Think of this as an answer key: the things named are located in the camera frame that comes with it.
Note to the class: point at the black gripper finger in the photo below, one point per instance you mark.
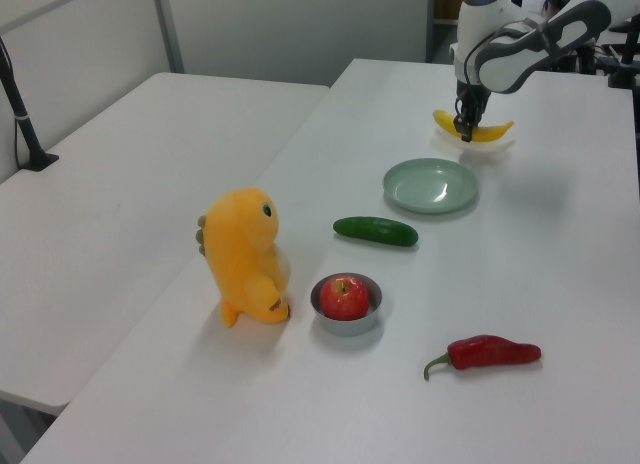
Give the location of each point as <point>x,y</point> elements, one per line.
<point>457,115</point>
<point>466,129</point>

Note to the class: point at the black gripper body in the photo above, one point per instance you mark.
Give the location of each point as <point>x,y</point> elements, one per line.
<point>472,100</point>

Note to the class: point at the yellow banana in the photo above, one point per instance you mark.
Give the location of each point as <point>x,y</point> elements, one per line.
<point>492,132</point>

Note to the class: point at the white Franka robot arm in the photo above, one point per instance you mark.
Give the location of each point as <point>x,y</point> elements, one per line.
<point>505,69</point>

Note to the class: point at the pale green plastic plate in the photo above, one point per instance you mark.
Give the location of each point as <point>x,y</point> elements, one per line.
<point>431,186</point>

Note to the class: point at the wooden cabinet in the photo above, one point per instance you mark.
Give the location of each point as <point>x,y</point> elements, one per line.
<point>447,1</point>

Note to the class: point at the dark green cucumber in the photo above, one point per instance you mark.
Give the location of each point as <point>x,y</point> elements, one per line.
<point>375,231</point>

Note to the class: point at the black clamp stand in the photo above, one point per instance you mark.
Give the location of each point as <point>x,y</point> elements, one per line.
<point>625,71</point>

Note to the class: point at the red apple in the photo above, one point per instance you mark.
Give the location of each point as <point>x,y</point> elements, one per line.
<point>345,298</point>

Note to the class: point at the red chili pepper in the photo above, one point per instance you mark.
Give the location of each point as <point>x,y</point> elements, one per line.
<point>492,353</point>

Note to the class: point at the small grey bowl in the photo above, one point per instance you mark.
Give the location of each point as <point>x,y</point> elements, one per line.
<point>346,328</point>

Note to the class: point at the orange plush toy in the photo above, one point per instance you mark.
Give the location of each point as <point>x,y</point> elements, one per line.
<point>240,254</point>

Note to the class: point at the black pole with foot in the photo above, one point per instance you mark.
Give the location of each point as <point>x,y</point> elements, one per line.
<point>27,129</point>

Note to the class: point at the grey partition post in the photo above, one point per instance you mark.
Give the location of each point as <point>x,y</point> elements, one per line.
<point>167,29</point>

